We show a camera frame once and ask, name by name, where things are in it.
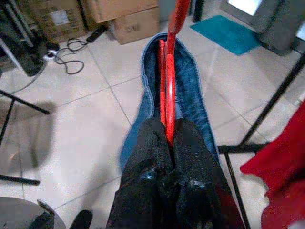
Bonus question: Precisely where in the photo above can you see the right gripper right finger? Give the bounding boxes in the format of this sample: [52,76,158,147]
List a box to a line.
[166,119,231,229]

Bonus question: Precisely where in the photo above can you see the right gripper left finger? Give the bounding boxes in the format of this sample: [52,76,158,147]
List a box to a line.
[106,118,174,229]

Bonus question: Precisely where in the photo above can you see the red plastic hanger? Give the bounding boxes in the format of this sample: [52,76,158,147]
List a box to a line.
[158,0,191,150]

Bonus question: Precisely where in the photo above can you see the blue denim jeans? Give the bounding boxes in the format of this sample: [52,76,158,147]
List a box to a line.
[119,31,244,229]

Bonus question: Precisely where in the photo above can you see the chrome and black clothes rack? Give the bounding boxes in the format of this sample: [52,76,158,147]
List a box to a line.
[217,53,305,229]

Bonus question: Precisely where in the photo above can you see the red shirt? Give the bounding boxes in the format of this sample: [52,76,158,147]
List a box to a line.
[240,101,305,229]

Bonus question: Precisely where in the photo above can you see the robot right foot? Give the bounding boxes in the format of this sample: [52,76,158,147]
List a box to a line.
[68,209,93,229]

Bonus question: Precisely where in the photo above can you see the plain cardboard box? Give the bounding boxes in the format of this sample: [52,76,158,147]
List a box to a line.
[82,0,161,24]
[107,6,169,45]

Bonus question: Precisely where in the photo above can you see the teal floor mat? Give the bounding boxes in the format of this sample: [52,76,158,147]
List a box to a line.
[190,15,261,56]

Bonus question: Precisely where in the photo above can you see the black power strip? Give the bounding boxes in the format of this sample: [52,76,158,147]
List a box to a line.
[85,25,108,43]

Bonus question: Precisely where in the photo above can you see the black pole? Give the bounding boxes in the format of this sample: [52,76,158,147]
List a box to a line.
[193,0,205,23]

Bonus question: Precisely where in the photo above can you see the cardboard box with white label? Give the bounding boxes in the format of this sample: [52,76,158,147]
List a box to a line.
[22,0,88,43]

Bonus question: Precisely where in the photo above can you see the grey cabinet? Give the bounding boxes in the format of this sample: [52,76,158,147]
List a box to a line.
[221,0,305,56]

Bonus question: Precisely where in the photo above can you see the black computer tower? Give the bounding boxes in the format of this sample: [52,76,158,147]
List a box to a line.
[0,22,47,77]

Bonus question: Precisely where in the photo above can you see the thin looped black cable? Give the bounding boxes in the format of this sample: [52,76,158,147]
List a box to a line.
[53,38,87,75]

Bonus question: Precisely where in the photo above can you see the black table leg frame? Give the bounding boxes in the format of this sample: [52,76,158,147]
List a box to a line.
[0,89,50,186]

